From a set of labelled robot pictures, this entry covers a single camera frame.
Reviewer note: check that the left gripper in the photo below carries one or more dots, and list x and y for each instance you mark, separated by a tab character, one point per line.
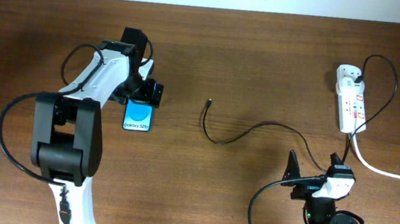
145	95

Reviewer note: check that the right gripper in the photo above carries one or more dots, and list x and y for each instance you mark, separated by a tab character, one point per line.
306	182

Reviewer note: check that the blue Galaxy smartphone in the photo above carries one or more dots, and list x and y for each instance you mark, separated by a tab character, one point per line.
137	117

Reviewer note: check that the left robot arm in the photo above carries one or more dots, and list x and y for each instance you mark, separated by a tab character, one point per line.
67	129

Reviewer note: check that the white USB charger plug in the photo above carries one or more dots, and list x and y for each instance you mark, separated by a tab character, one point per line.
346	80

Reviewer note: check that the white power strip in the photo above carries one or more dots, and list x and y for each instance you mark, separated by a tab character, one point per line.
351	110

